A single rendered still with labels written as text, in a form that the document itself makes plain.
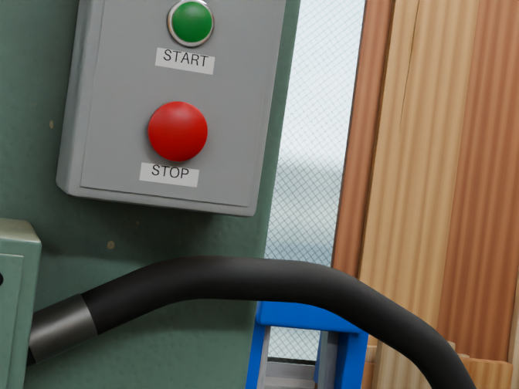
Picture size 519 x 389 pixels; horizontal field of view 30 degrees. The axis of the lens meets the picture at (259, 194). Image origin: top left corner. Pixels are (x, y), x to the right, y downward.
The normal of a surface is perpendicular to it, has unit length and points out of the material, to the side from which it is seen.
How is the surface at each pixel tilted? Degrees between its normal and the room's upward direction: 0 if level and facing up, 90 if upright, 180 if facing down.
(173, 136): 90
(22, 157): 90
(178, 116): 81
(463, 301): 87
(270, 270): 52
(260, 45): 90
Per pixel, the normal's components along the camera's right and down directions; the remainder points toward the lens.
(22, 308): 0.29, 0.09
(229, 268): 0.33, -0.53
